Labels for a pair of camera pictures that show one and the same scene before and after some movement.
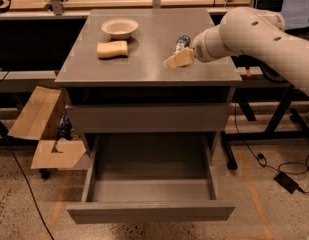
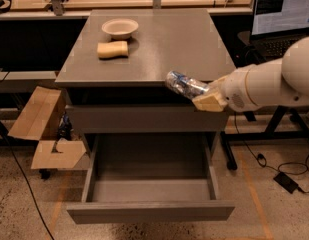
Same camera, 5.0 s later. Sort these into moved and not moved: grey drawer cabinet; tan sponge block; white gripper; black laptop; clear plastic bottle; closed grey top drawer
Moved: white gripper; clear plastic bottle
Not moved: tan sponge block; grey drawer cabinet; black laptop; closed grey top drawer
